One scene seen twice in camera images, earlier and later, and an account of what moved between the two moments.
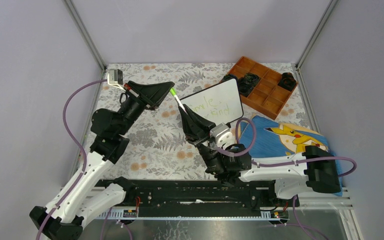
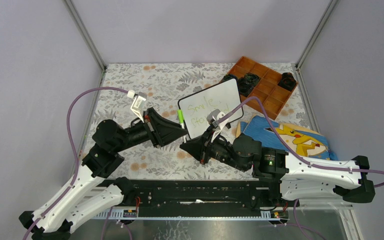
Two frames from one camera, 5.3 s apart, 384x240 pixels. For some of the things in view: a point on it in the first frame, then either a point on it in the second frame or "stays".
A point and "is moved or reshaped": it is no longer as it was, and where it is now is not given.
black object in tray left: [246, 83] stays
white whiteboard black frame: [219, 104] stays
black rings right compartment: [287, 81] stays
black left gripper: [153, 94] to [161, 130]
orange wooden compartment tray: [267, 98] stays
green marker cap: [173, 91] is moved or reshaped
